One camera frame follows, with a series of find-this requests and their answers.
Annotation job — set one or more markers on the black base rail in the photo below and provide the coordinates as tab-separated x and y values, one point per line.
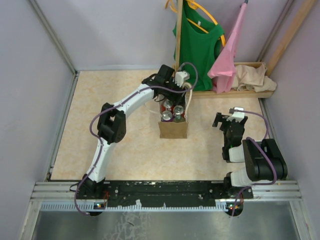
155	194

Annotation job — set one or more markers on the clear glass bottle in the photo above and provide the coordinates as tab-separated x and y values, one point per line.
179	119

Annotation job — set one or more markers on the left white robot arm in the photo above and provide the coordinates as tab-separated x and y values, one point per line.
112	123

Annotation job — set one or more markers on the pink t-shirt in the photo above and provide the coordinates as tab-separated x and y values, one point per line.
223	71

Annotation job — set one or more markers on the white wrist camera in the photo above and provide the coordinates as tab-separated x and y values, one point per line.
237	114
180	77

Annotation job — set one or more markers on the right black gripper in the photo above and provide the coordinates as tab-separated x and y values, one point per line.
222	118

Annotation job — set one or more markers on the red green soda can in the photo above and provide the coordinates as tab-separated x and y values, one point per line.
178	111

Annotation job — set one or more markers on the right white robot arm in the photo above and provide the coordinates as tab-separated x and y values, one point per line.
263	161

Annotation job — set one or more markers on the beige cloth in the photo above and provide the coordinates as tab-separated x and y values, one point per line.
249	78

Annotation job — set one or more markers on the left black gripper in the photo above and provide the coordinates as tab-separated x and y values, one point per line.
177	99

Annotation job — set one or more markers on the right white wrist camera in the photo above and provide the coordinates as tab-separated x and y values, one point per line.
237	114

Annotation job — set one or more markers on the green t-shirt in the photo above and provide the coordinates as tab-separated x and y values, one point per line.
200	44

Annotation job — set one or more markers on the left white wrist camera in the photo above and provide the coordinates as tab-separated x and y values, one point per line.
180	77

